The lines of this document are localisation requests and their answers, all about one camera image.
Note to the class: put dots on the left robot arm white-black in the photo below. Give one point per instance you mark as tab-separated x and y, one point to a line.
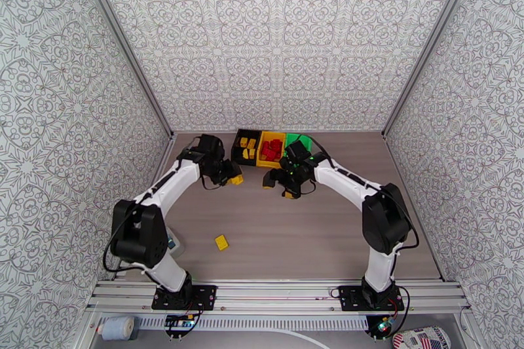
172	184

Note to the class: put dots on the right robot arm white-black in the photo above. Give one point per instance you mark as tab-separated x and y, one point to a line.
348	182

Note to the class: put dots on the black plastic bin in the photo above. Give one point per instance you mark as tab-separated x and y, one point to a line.
236	155

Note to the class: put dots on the yellow plastic bin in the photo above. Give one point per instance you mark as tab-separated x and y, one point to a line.
266	163

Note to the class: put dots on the green plastic bin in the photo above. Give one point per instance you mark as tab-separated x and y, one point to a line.
291	139

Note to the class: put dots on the white handheld device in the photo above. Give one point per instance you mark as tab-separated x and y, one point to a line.
177	246

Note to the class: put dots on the white tube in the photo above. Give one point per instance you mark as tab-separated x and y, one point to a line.
282	332

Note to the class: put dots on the circuit board with green light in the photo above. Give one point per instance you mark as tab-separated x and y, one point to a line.
385	326

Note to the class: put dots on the white tape roll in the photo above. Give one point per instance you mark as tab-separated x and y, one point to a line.
116	328

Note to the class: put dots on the flag print cap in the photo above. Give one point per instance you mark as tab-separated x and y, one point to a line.
421	339

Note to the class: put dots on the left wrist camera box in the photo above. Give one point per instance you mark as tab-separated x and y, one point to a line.
211	146

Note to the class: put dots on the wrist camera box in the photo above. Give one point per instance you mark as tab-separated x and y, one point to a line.
211	146
298	150

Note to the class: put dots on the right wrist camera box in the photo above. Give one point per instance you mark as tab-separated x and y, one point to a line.
298	150

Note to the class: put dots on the aluminium front rail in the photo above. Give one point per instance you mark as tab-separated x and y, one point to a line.
278	298

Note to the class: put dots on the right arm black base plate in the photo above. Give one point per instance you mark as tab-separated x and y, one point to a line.
350	298

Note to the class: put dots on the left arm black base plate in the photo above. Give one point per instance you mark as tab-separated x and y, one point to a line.
204	296

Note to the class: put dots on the aluminium corner post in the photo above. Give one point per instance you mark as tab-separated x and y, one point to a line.
427	45
125	45

